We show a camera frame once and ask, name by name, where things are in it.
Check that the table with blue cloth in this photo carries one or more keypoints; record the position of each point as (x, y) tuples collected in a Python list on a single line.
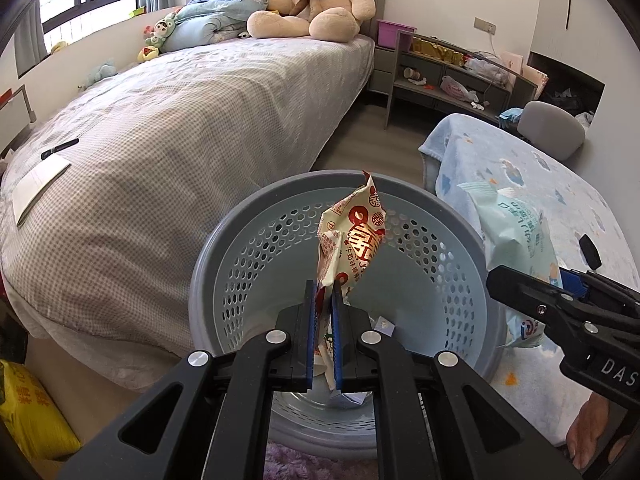
[(550, 195)]

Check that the grey perforated plastic basket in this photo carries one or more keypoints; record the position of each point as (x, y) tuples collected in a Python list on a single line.
[(425, 280)]

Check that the grey chair back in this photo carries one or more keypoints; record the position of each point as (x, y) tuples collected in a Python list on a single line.
[(550, 127)]

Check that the white framed board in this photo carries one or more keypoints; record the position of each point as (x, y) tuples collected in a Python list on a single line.
[(20, 105)]

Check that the grey nightstand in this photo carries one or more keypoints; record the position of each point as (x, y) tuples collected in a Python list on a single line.
[(382, 67)]

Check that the light blue quilt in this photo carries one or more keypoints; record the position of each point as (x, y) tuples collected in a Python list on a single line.
[(200, 25)]

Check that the white paper sheet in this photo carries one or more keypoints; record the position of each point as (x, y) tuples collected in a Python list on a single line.
[(40, 185)]

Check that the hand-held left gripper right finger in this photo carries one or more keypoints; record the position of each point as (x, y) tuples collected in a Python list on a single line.
[(338, 345)]

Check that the white plastic bag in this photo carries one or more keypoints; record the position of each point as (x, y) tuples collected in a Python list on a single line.
[(485, 66)]

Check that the black pen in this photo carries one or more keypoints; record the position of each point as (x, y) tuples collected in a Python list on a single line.
[(60, 148)]

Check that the blue cloth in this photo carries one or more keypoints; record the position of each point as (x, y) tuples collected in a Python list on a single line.
[(510, 116)]

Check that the yellow plastic bag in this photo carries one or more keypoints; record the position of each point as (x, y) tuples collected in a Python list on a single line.
[(30, 405)]

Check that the small paper cup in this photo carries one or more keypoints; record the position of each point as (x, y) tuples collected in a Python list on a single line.
[(414, 76)]

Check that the pink storage box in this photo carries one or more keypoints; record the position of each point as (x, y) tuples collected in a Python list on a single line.
[(395, 34)]

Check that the large beige teddy bear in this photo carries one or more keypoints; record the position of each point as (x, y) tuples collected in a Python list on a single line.
[(330, 5)]

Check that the pale blue plush toy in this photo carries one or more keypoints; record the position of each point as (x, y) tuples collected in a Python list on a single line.
[(100, 72)]

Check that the light green snack packet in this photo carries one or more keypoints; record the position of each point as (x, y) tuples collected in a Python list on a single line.
[(515, 230)]

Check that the wall socket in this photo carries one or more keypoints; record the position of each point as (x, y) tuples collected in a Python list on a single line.
[(485, 25)]

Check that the grey shelf desk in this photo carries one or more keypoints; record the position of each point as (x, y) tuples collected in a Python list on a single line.
[(425, 92)]

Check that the purple fluffy rug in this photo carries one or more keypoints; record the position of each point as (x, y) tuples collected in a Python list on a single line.
[(300, 462)]

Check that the pink paper bag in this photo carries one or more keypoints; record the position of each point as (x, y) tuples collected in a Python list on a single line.
[(513, 63), (536, 82)]

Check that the pink plastic bag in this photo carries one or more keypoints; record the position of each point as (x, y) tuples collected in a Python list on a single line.
[(457, 89)]

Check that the red and white snack wrapper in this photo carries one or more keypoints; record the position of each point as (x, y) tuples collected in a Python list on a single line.
[(355, 240)]

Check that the dark open cabinet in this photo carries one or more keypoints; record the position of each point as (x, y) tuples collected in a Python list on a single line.
[(565, 80)]

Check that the gold foil packets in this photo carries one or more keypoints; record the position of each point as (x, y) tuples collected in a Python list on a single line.
[(435, 50)]

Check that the long purple carton box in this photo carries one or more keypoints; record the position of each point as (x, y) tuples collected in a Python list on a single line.
[(385, 328)]

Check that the small yellow plush toy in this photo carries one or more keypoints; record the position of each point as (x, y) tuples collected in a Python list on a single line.
[(58, 47)]

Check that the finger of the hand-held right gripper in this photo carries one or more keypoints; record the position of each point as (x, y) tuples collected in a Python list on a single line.
[(572, 282), (525, 292)]

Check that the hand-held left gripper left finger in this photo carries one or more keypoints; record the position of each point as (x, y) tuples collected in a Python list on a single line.
[(313, 345)]

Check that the bed with grey checked sheet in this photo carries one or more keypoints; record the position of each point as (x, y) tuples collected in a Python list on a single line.
[(175, 135)]

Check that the person's right hand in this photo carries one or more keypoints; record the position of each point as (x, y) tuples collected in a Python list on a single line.
[(595, 430)]

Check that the black wall strip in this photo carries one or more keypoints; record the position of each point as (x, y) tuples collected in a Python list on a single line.
[(569, 0)]

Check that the green eared plush doll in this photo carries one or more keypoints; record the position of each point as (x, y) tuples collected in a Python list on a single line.
[(162, 27)]

